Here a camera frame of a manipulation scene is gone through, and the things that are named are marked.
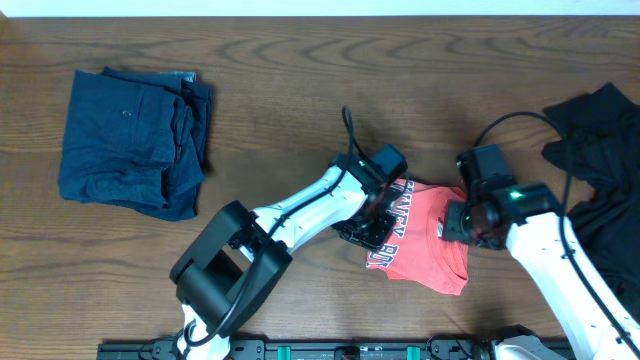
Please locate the red t-shirt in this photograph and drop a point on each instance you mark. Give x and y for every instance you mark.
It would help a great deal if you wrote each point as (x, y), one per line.
(416, 250)

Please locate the folded navy blue pants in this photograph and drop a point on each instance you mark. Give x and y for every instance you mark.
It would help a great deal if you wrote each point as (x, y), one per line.
(137, 140)

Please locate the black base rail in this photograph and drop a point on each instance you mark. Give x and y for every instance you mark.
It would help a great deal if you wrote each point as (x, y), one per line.
(436, 347)

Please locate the black garment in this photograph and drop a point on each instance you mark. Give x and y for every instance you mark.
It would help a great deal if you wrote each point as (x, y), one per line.
(602, 130)

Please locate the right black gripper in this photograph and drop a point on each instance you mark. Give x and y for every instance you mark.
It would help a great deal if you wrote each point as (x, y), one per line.
(452, 229)

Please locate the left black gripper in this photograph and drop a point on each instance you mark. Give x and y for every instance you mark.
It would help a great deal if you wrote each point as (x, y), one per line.
(365, 234)

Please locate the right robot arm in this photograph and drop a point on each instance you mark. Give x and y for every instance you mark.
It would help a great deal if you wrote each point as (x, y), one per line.
(526, 221)

